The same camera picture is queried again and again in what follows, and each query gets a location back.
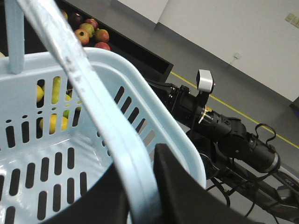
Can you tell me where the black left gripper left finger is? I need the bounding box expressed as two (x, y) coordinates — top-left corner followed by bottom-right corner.
(43, 164), (129, 224)

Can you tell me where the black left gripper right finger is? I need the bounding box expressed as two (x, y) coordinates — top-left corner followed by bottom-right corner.
(154, 143), (252, 224)

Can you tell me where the light blue plastic basket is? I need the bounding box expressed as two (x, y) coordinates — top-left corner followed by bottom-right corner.
(0, 0), (206, 224)

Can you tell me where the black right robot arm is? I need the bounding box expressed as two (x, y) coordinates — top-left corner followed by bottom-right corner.
(149, 78), (299, 224)

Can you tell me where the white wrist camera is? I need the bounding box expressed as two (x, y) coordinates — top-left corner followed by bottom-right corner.
(196, 70), (214, 93)

